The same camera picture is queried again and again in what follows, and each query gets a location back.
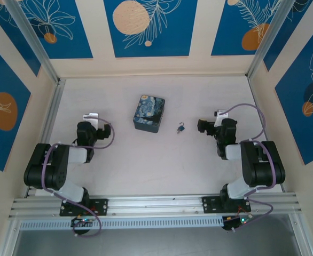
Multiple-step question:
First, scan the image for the starry night print tin box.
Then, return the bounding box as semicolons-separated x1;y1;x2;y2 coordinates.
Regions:
132;94;166;134

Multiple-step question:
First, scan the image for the grey metal sheet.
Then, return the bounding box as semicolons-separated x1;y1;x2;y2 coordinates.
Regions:
11;213;303;256

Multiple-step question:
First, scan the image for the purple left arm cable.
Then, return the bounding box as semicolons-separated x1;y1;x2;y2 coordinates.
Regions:
41;120;116;238

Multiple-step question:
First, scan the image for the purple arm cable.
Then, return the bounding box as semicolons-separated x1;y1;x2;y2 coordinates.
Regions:
220;103;278;233
41;120;116;238

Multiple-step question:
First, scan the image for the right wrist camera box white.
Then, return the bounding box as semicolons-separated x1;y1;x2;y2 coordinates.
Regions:
213;109;228;127

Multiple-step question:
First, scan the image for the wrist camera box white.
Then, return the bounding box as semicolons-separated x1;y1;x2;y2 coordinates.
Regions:
82;112;100;129
213;109;228;127

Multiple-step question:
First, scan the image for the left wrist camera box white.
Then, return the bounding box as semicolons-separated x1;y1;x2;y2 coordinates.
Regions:
82;112;100;129

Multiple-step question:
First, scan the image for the aluminium table side rail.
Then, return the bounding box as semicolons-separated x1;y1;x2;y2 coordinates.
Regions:
25;78;67;198
247;76;286;193

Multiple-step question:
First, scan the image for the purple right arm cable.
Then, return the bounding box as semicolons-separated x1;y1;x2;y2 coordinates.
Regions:
220;103;278;233

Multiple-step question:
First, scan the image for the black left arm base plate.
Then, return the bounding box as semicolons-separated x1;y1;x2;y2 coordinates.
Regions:
59;198;109;217

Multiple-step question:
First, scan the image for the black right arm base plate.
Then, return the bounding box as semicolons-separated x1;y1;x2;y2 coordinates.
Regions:
201;196;252;214

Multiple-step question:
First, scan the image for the aluminium mounting rail beam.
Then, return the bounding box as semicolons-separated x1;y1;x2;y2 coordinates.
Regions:
8;192;304;219

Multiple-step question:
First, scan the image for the grey slotted cable duct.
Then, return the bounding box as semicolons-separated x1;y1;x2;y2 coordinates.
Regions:
19;215;225;231

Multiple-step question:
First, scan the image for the aluminium frame post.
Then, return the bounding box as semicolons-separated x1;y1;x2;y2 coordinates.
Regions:
247;0;293;79
4;0;60;84

